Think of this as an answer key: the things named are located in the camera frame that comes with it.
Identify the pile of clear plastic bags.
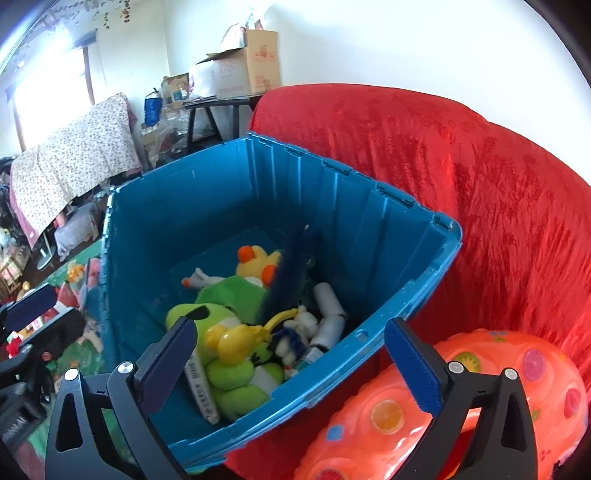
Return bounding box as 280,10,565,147
141,105,219,163

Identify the blue plastic storage bin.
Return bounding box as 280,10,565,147
99,131,464,474

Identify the open cardboard box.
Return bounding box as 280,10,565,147
189,47,259,99

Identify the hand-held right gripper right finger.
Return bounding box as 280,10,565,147
384,316,539,480

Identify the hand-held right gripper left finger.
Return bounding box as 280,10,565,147
45,316,199,480

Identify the plastic-wrapped box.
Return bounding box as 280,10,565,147
161,73,193,110

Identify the floral cloth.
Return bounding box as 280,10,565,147
10,92,145,247

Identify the window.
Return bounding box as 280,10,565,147
8,39,95,151

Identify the blue bag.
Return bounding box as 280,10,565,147
144,90,163,126

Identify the yellow plastic toy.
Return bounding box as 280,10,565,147
205,308,301,365

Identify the red plush blanket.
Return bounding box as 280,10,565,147
226,83,591,480

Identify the green patterned desktop cloth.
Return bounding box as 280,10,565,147
44,240,109,384

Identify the orange inflatable fruit-print toy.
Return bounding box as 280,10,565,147
295,329,589,480

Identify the white book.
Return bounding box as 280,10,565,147
184,350,221,424

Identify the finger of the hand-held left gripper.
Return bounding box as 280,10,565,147
0,282,56,334
9,307,88,365

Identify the white goose toy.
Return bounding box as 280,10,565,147
182,268,227,290

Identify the white and blue plush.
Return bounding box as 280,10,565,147
270,305,320,366

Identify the black table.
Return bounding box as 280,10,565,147
184,93,265,149

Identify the grey cushion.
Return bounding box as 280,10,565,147
54,203,100,257

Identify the white paper roll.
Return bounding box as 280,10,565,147
308,315,346,352
313,282,348,319

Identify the tall cardboard box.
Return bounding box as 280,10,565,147
244,28,281,94

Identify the yellow plush with orange spots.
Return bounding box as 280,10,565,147
236,246,283,287

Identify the green frog plush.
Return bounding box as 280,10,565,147
165,275,284,423

